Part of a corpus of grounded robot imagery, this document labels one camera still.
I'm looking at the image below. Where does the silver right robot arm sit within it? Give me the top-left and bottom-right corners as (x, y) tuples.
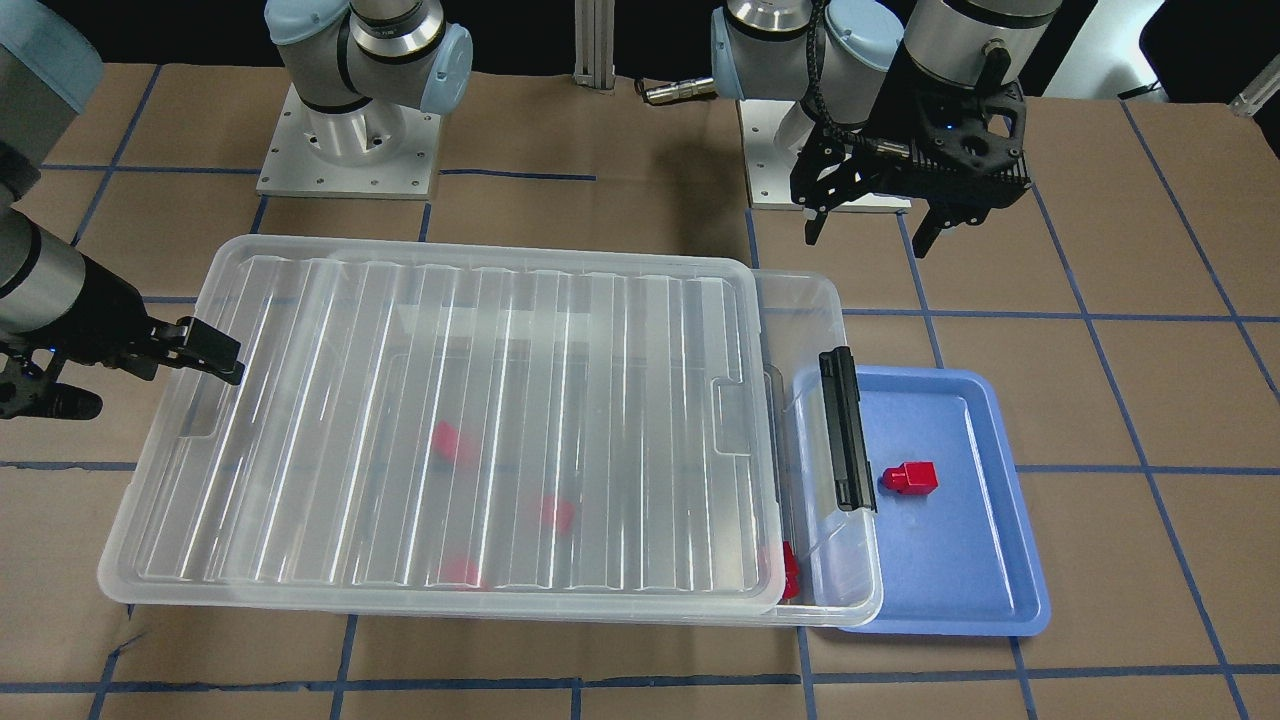
(1, 1), (474, 421)

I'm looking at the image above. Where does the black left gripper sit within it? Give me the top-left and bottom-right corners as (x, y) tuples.
(790, 50), (1032, 259)

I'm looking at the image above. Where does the red block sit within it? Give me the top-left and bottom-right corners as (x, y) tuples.
(435, 555), (488, 591)
(429, 420), (477, 466)
(879, 461), (940, 496)
(781, 539), (801, 602)
(535, 495), (577, 536)

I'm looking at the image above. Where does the aluminium frame post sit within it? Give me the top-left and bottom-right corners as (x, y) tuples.
(572, 0), (616, 94)

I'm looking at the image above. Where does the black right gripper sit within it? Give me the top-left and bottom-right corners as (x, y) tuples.
(1, 256), (244, 421)

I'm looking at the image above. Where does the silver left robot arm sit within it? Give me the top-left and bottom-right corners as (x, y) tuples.
(710, 1), (1060, 258)

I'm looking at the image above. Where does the clear plastic storage box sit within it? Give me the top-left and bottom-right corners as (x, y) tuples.
(230, 268), (884, 629)

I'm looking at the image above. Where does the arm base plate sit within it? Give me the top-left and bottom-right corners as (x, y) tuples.
(736, 97), (915, 213)
(256, 87), (445, 201)

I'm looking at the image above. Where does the blue plastic tray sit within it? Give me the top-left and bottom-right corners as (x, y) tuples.
(791, 366), (1051, 637)

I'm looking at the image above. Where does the clear plastic box lid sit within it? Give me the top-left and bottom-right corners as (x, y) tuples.
(99, 234), (788, 612)

